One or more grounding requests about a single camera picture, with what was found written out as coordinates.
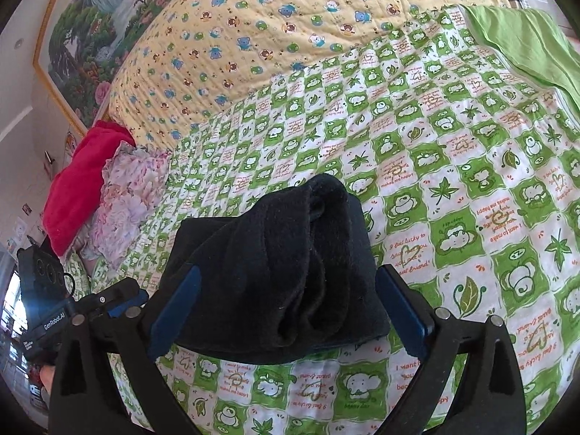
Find black pants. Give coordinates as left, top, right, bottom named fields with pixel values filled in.
left=148, top=174, right=389, bottom=364

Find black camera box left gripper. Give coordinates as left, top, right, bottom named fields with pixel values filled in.
left=17, top=245, right=70, bottom=329

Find red cloth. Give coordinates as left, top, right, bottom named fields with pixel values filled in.
left=42, top=120, right=136, bottom=257

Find pink floral cloth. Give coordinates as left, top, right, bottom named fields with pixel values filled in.
left=72, top=141, right=171, bottom=269

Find light green cloth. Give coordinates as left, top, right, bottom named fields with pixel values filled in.
left=462, top=6, right=579, bottom=117

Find person's left hand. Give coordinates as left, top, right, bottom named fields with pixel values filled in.
left=39, top=364, right=55, bottom=394

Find yellow cartoon print quilt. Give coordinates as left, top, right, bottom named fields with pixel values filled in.
left=108, top=0, right=508, bottom=148

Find green white patterned bed sheet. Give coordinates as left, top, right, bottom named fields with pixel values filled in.
left=65, top=6, right=579, bottom=434

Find framed landscape painting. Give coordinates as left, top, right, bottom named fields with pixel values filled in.
left=33, top=0, right=171, bottom=134

